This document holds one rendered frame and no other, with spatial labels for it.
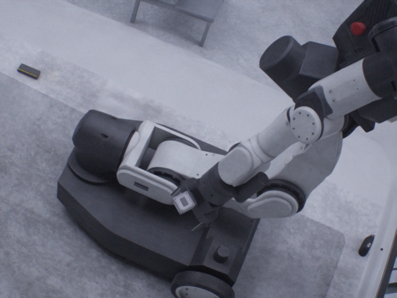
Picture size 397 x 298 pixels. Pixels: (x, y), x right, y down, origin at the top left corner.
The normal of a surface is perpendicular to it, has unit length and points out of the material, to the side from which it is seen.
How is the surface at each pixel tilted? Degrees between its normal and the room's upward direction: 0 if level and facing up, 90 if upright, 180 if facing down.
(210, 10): 0
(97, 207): 0
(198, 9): 0
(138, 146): 15
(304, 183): 90
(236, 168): 74
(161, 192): 90
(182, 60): 25
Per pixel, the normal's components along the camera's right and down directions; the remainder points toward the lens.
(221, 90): 0.32, -0.74
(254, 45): 0.23, -0.57
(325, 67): -0.05, -0.65
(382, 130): -0.52, -0.77
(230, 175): -0.68, 0.22
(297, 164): -0.32, 0.73
